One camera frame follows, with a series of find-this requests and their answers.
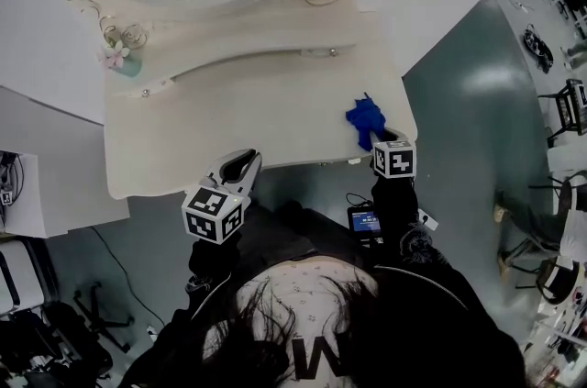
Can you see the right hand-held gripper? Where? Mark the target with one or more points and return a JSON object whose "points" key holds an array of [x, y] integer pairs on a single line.
{"points": [[394, 159]]}

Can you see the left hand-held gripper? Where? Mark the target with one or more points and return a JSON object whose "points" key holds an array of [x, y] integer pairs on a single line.
{"points": [[213, 214]]}

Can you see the blue cloth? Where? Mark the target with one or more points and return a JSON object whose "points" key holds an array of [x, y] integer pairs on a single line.
{"points": [[364, 116]]}

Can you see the person's right forearm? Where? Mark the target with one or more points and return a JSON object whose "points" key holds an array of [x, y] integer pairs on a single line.
{"points": [[399, 212]]}

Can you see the person's left forearm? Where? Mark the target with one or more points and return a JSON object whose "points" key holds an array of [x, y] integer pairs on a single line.
{"points": [[211, 267]]}

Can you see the white tabletop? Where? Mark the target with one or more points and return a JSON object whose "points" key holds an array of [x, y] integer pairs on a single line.
{"points": [[252, 120]]}

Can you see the black device with screen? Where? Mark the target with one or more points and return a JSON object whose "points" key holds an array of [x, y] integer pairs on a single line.
{"points": [[364, 223]]}

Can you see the white tag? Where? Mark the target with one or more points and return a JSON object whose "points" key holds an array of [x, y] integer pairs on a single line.
{"points": [[429, 221]]}

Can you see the white curved drawer shelf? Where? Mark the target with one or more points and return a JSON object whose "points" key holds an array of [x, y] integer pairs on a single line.
{"points": [[238, 60]]}

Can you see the pale green vase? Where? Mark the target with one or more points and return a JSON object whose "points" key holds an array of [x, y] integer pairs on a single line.
{"points": [[129, 67]]}

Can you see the pink artificial flower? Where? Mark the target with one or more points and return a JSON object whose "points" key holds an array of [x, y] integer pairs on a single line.
{"points": [[114, 52]]}

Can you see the round black chair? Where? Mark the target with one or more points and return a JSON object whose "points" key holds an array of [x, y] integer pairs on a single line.
{"points": [[571, 193]]}

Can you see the black slatted chair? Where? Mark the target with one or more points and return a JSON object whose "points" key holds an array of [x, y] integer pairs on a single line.
{"points": [[568, 106]]}

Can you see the white cabinet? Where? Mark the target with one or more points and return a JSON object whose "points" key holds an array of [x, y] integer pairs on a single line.
{"points": [[55, 157]]}

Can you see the wooden chair with black seat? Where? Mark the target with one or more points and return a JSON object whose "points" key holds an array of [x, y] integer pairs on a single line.
{"points": [[557, 280]]}

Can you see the white chair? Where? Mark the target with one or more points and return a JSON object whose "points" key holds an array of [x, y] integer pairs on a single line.
{"points": [[18, 276]]}

